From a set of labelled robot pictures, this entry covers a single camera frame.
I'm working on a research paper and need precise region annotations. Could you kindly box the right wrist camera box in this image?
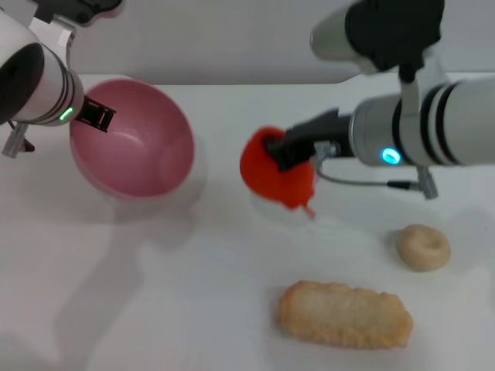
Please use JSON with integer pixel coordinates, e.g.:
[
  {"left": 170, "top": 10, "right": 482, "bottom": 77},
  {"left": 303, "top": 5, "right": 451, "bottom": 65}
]
[{"left": 310, "top": 0, "right": 452, "bottom": 117}]

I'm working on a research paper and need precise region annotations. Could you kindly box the orange toy fruit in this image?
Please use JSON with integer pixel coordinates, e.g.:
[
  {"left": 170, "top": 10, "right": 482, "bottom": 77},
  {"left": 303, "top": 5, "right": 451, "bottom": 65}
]
[{"left": 239, "top": 125, "right": 319, "bottom": 222}]

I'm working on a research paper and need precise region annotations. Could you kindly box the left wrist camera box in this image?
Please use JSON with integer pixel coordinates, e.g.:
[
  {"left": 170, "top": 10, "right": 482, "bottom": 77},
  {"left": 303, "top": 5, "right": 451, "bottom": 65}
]
[{"left": 30, "top": 0, "right": 125, "bottom": 28}]

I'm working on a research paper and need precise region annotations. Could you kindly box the fried breaded cutlet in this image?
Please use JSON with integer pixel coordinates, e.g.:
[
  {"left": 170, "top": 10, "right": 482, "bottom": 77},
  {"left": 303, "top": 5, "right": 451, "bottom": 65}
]
[{"left": 277, "top": 280, "right": 415, "bottom": 350}]

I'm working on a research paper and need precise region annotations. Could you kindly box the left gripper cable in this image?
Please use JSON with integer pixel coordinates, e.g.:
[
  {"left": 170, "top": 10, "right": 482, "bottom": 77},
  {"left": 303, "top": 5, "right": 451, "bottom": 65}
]
[{"left": 1, "top": 121, "right": 36, "bottom": 158}]

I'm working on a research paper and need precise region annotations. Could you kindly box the pink plastic bowl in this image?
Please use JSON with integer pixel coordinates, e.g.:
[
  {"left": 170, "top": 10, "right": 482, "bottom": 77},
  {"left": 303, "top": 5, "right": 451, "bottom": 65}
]
[{"left": 69, "top": 78, "right": 196, "bottom": 201}]

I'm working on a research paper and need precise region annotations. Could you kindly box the beige round bun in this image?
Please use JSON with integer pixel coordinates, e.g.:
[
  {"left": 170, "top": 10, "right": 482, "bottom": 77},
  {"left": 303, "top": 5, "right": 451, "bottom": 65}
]
[{"left": 397, "top": 223, "right": 452, "bottom": 273}]

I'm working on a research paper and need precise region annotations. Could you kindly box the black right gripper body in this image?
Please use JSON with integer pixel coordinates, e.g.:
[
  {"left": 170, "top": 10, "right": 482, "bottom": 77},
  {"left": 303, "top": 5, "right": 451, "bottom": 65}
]
[{"left": 284, "top": 108, "right": 355, "bottom": 160}]

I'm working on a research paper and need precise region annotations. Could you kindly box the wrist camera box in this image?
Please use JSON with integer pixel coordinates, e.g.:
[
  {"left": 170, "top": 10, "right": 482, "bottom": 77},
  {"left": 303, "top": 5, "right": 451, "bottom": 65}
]
[
  {"left": 30, "top": 0, "right": 125, "bottom": 28},
  {"left": 310, "top": 0, "right": 452, "bottom": 117}
]

